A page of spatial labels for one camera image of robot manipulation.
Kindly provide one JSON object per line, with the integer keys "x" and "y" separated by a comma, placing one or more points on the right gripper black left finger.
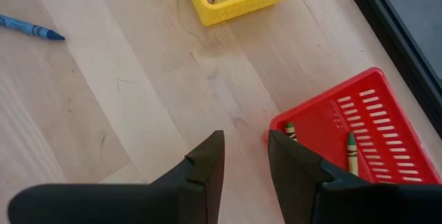
{"x": 155, "y": 203}

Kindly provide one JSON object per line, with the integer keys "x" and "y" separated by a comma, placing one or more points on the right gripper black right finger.
{"x": 345, "y": 203}

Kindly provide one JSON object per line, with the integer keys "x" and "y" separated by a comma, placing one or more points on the green crayon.
{"x": 290, "y": 130}
{"x": 352, "y": 155}

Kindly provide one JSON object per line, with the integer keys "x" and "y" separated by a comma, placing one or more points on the blue crayon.
{"x": 31, "y": 28}

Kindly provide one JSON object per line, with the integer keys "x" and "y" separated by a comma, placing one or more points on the red slotted plastic basket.
{"x": 317, "y": 123}

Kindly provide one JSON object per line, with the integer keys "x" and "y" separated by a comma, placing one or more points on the yellow slotted plastic basket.
{"x": 221, "y": 13}

